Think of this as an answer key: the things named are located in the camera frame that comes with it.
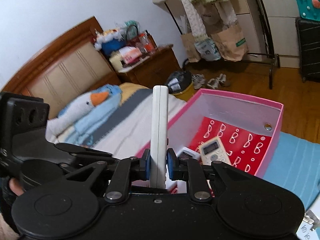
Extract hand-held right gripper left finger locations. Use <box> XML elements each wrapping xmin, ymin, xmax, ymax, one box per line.
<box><xmin>65</xmin><ymin>149</ymin><xmax>151</xmax><ymax>203</ymax></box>

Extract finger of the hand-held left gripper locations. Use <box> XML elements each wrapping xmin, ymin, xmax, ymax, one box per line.
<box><xmin>54</xmin><ymin>142</ymin><xmax>113</xmax><ymax>158</ymax></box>

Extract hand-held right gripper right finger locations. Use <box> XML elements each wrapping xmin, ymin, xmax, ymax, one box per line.
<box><xmin>167</xmin><ymin>148</ymin><xmax>253</xmax><ymax>203</ymax></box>

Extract rounded white power adapter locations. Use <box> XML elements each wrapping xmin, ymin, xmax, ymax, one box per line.
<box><xmin>176</xmin><ymin>147</ymin><xmax>200</xmax><ymax>160</ymax></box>

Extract long white remote control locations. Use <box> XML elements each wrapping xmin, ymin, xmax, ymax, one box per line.
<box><xmin>149</xmin><ymin>85</ymin><xmax>169</xmax><ymax>189</ymax></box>

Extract air conditioner remote with display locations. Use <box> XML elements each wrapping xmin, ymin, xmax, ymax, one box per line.
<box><xmin>198</xmin><ymin>136</ymin><xmax>231</xmax><ymax>165</ymax></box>

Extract pink cardboard box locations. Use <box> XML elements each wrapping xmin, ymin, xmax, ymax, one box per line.
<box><xmin>135</xmin><ymin>88</ymin><xmax>284</xmax><ymax>198</ymax></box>

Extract person's left forearm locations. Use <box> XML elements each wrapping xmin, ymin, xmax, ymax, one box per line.
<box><xmin>0</xmin><ymin>214</ymin><xmax>20</xmax><ymax>240</ymax></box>

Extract person's left hand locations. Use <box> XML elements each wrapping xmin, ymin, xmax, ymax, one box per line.
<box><xmin>9</xmin><ymin>179</ymin><xmax>25</xmax><ymax>196</ymax></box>

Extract light blue blanket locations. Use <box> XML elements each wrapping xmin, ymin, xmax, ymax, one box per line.
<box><xmin>66</xmin><ymin>84</ymin><xmax>123</xmax><ymax>143</ymax></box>

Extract white goose plush toy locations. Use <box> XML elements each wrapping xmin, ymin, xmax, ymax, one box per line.
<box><xmin>49</xmin><ymin>90</ymin><xmax>110</xmax><ymax>135</ymax></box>

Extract striped printed bed sheet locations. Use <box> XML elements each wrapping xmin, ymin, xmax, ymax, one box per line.
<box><xmin>45</xmin><ymin>82</ymin><xmax>320</xmax><ymax>240</ymax></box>

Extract wooden padded headboard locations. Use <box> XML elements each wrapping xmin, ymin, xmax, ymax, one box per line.
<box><xmin>0</xmin><ymin>16</ymin><xmax>123</xmax><ymax>100</ymax></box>

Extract black bag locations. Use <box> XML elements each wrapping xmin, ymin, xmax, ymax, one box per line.
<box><xmin>164</xmin><ymin>70</ymin><xmax>193</xmax><ymax>94</ymax></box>

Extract grey sneakers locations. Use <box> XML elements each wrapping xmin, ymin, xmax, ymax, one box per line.
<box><xmin>191</xmin><ymin>74</ymin><xmax>207</xmax><ymax>89</ymax></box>

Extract cream container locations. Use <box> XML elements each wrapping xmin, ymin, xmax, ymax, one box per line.
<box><xmin>109</xmin><ymin>51</ymin><xmax>124</xmax><ymax>72</ymax></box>

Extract white sneakers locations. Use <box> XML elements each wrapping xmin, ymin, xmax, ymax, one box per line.
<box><xmin>206</xmin><ymin>74</ymin><xmax>232</xmax><ymax>88</ymax></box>

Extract wooden nightstand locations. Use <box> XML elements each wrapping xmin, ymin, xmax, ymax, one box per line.
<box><xmin>117</xmin><ymin>44</ymin><xmax>182</xmax><ymax>88</ymax></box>

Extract tissue box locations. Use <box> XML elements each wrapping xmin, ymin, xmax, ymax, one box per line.
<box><xmin>120</xmin><ymin>47</ymin><xmax>142</xmax><ymax>64</ymax></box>

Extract blue bag with stuff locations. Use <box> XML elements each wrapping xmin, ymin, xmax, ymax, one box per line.
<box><xmin>94</xmin><ymin>20</ymin><xmax>139</xmax><ymax>55</ymax></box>

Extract plain brown paper bag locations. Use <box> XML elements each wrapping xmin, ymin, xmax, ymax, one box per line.
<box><xmin>180</xmin><ymin>31</ymin><xmax>202</xmax><ymax>63</ymax></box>

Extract printed white plastic bag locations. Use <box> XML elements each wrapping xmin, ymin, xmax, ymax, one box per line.
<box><xmin>194</xmin><ymin>37</ymin><xmax>222</xmax><ymax>62</ymax></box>

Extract orange box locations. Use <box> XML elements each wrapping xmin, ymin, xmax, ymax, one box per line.
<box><xmin>126</xmin><ymin>32</ymin><xmax>157</xmax><ymax>54</ymax></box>

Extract brown paper bag green label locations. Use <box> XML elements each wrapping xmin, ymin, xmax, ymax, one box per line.
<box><xmin>211</xmin><ymin>24</ymin><xmax>249</xmax><ymax>62</ymax></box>

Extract black clothes rack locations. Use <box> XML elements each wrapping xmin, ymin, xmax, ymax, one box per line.
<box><xmin>162</xmin><ymin>0</ymin><xmax>280</xmax><ymax>90</ymax></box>

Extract white knitted sweater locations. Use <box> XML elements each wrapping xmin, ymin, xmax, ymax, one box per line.
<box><xmin>172</xmin><ymin>0</ymin><xmax>235</xmax><ymax>43</ymax></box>

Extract white wardrobe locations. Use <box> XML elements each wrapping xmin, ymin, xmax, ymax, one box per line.
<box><xmin>225</xmin><ymin>0</ymin><xmax>300</xmax><ymax>68</ymax></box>

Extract black hard suitcase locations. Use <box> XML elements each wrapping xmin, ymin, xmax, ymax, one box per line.
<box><xmin>295</xmin><ymin>16</ymin><xmax>320</xmax><ymax>83</ymax></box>

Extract teal tote bag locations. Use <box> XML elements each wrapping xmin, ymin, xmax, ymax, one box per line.
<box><xmin>294</xmin><ymin>0</ymin><xmax>320</xmax><ymax>22</ymax></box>

